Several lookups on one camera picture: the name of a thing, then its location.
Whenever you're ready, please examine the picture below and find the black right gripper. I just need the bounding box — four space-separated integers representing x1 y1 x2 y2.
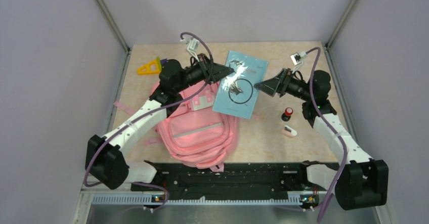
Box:
254 68 313 102

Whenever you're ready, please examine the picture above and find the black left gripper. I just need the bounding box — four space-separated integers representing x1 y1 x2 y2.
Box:
175 53 234 93

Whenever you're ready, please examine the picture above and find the light blue thin booklet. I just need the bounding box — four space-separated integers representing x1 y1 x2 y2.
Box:
212 51 269 119

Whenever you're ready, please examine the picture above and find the pink student backpack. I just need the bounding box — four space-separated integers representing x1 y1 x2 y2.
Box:
114 80 262 173

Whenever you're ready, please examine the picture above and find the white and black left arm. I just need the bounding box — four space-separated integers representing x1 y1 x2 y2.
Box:
83 54 235 190

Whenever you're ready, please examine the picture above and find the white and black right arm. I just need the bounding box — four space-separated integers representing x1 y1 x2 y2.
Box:
254 69 389 210

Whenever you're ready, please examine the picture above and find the pink and white eraser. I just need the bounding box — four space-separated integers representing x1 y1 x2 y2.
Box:
281 125 297 138

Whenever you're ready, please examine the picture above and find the yellow and purple toy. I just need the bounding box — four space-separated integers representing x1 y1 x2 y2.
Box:
137 57 167 75

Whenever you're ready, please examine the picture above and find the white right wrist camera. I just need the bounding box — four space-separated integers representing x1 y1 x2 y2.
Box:
290 51 307 74

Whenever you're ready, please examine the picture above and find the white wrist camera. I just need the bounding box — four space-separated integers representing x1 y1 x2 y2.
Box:
180 37 200 61
290 51 307 74

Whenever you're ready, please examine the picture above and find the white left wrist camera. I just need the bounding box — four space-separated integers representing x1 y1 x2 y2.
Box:
180 37 200 61

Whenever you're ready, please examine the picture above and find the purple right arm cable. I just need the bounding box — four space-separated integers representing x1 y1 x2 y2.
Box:
299 47 349 224

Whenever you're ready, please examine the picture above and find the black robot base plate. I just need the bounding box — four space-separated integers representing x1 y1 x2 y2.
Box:
131 163 327 201

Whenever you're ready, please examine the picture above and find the aluminium frame rail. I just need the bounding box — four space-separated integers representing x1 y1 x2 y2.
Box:
72 170 396 224

